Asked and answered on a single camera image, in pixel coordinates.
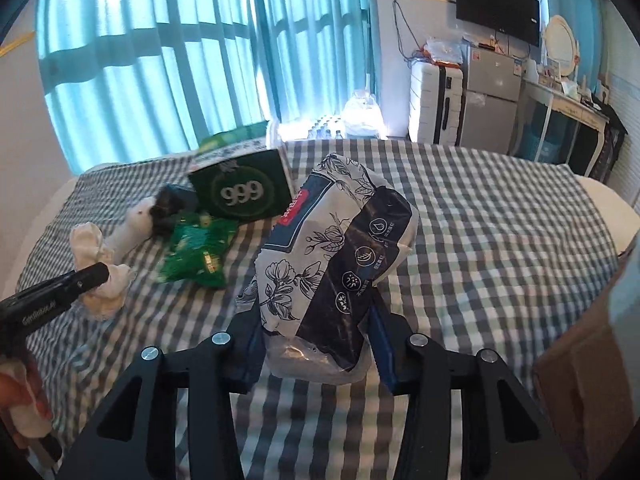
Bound pack of water bottles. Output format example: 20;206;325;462
307;115;346;141

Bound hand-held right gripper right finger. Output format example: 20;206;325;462
367;300;581;480

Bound person's left hand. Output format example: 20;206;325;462
0;355;54;449

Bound green snack packet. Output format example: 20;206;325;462
159;210;240;289

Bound brown cardboard box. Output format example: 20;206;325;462
532;232;640;480

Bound wall cable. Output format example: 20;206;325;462
392;0;426;62

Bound white suitcase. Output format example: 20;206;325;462
407;60;468;145

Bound white dressing table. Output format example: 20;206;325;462
510;77;612;171

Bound large clear water bottle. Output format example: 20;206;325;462
341;89;386;141

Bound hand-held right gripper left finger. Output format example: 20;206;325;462
57;300;266;480

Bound black television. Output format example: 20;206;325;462
454;0;542;47

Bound checked cloth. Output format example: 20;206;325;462
15;137;626;480

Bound wide blue curtain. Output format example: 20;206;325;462
35;0;379;174

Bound white oval mirror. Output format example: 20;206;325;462
544;15;581;81

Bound green cardboard box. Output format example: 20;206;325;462
187;121;296;222

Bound orange and white bags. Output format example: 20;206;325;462
420;37;466;69

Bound floral tissue packet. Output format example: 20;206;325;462
236;152;420;386

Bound grey fridge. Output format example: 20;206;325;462
457;42;524;151

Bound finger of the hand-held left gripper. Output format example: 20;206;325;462
0;262;111;317

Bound cream toy figure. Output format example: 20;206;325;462
70;222;136;319

